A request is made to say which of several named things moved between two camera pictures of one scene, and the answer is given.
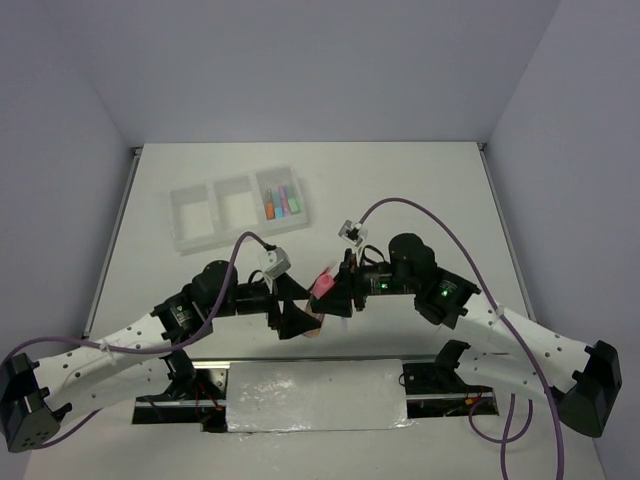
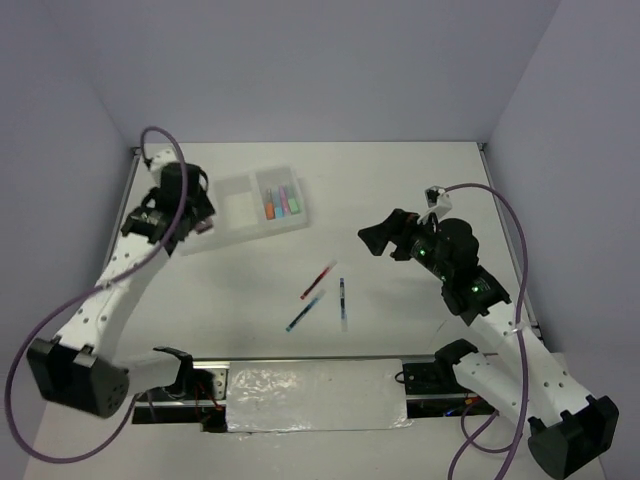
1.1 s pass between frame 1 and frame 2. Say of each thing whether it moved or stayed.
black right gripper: moved
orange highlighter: stayed
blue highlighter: stayed
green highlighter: stayed
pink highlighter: stayed
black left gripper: moved
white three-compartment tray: stayed
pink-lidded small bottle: moved
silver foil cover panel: stayed
